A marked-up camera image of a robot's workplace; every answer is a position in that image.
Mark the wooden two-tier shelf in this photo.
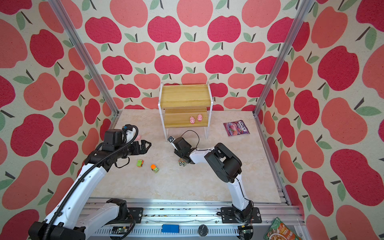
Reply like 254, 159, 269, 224
158, 82, 214, 139

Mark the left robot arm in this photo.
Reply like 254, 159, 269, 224
28, 140, 152, 240

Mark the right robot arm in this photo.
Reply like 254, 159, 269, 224
168, 137, 254, 224

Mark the green toy car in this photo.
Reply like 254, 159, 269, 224
137, 160, 144, 168

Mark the green pink toy bus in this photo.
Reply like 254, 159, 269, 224
179, 159, 186, 167

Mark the orange green toy truck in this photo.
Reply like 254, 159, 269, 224
151, 164, 159, 173

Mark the purple candy bag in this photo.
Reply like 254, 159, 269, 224
223, 120, 250, 137

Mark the blue tape block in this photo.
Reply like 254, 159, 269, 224
162, 224, 180, 234

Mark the round black knob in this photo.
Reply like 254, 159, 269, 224
198, 225, 209, 237

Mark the green snack packet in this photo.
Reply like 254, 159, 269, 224
264, 217, 302, 240

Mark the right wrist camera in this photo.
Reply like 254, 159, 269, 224
168, 136, 175, 145

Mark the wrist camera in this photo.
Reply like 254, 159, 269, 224
102, 129, 136, 152
168, 136, 175, 145

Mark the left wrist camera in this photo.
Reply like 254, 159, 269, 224
102, 129, 136, 152

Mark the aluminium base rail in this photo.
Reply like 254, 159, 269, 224
44, 196, 310, 240

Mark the left aluminium frame post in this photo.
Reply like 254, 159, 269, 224
48, 0, 120, 118

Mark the aluminium frame post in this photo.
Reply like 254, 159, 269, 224
48, 0, 120, 118
253, 0, 315, 119

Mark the right aluminium frame post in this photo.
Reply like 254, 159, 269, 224
253, 0, 315, 119

